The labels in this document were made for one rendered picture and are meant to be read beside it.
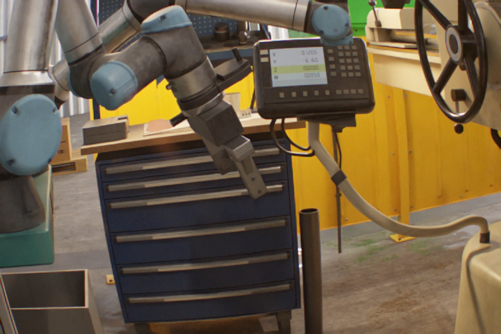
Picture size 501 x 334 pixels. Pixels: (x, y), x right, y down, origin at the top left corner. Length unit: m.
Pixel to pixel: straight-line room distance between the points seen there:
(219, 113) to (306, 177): 3.07
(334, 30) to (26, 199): 0.68
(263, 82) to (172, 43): 1.02
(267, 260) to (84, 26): 1.98
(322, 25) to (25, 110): 0.68
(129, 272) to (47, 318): 0.85
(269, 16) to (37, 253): 0.67
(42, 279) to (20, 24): 1.74
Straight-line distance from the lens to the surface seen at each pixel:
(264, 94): 2.11
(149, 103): 4.00
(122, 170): 2.88
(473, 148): 4.64
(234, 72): 1.18
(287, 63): 2.14
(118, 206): 2.91
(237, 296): 3.06
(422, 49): 1.75
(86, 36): 1.18
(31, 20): 1.00
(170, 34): 1.13
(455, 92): 2.01
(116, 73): 1.08
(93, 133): 2.94
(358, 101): 2.12
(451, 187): 4.59
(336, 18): 1.40
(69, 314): 2.23
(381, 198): 4.38
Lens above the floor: 1.36
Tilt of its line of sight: 11 degrees down
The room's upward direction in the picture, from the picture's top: 5 degrees counter-clockwise
